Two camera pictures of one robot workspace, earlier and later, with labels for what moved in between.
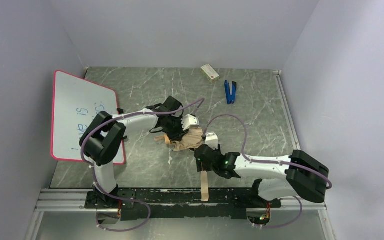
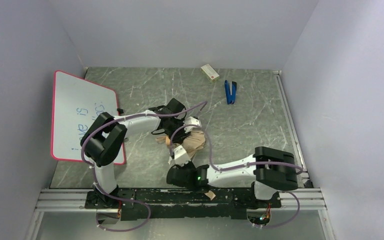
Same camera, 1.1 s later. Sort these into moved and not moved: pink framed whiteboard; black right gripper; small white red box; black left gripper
Moved: black right gripper
Not moved: black left gripper; pink framed whiteboard; small white red box
